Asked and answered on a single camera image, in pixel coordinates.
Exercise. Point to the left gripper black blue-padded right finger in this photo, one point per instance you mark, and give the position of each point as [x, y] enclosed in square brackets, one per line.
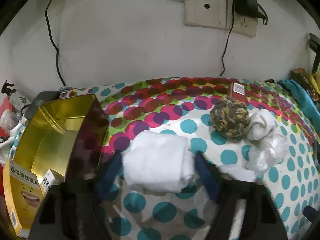
[261, 218]

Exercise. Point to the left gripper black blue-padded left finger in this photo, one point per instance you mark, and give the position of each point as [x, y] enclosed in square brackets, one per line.
[69, 210]

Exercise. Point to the clear plastic bag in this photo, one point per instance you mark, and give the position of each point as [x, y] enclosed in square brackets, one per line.
[267, 153]

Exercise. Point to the small white sock bundle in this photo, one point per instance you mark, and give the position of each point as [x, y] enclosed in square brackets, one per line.
[261, 124]

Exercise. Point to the yellow grey rope ball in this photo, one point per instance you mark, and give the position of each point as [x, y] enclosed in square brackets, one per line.
[230, 118]

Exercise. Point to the red cigarette box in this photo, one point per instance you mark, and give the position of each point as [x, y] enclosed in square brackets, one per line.
[237, 92]

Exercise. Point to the yellow smiling medicine box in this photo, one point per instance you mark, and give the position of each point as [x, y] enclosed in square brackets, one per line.
[23, 197]

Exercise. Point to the gold metal tin box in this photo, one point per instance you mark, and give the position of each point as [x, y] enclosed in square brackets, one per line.
[64, 135]

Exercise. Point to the red plastic bag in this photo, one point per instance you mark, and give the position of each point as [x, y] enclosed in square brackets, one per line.
[9, 119]

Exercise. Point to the black set-top box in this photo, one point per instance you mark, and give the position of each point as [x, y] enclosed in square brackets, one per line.
[40, 99]

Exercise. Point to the teal cloth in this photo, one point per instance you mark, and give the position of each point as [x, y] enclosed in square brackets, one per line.
[306, 104]

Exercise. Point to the polka dot bed sheet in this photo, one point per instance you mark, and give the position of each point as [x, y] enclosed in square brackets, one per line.
[181, 106]

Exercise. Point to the black spray bottle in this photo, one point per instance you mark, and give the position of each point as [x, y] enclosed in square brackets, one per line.
[7, 88]

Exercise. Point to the brown snack packet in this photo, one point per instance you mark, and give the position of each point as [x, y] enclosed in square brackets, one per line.
[307, 82]

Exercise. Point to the black clamp stand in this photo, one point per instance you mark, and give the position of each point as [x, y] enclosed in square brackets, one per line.
[314, 44]

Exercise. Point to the black power adapter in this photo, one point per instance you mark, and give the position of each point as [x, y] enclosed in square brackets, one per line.
[252, 9]

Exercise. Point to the beige wall socket plate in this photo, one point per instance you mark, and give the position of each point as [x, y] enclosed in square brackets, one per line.
[218, 14]

